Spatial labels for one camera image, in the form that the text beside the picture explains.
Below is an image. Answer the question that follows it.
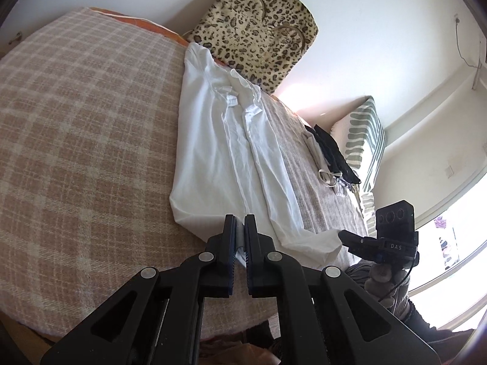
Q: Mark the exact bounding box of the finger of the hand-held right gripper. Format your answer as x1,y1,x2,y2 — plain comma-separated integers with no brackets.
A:
338,230,382,264

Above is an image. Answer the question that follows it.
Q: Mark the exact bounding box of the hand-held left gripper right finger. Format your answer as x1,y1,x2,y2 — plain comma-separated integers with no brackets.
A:
243,214,443,365

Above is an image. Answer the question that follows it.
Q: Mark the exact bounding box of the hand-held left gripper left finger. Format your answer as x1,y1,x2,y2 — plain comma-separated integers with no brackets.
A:
40,214,238,365

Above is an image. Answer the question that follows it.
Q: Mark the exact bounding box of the white button shirt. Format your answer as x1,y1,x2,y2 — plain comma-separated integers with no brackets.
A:
168,42,343,269

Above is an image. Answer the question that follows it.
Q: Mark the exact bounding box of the person's right forearm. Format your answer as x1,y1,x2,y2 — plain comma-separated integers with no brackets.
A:
396,297,477,347

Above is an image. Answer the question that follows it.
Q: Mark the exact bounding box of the person's right hand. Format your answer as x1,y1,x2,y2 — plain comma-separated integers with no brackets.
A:
364,263,411,309

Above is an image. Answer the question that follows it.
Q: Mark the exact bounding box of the white printed folded garment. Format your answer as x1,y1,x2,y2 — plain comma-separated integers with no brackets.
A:
333,177,360,197

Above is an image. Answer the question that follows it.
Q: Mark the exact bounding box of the window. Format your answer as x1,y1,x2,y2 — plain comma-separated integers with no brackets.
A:
409,194,487,331

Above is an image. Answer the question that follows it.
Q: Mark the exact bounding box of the black folded garment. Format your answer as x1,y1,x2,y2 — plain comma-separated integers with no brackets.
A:
306,123,361,185

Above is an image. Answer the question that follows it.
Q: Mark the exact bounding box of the green striped pillow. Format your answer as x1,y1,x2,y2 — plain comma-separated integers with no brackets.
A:
331,96,388,229

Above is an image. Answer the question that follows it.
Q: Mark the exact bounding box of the cream tote bag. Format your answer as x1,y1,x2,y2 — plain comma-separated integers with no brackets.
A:
302,132,343,188

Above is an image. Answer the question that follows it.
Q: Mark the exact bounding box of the beige checked blanket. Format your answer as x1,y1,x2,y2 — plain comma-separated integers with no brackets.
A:
0,7,371,343

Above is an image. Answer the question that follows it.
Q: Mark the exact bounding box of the leopard print bag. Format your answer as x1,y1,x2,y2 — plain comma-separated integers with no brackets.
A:
188,0,318,95

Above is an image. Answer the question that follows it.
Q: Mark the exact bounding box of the orange bed sheet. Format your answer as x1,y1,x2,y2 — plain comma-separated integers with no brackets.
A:
89,7,191,46

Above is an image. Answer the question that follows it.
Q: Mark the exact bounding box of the wall cable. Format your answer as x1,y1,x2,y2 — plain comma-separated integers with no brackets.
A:
454,14,481,70

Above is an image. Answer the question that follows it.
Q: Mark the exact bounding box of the wooden bed frame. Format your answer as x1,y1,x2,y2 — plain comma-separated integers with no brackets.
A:
0,310,56,365

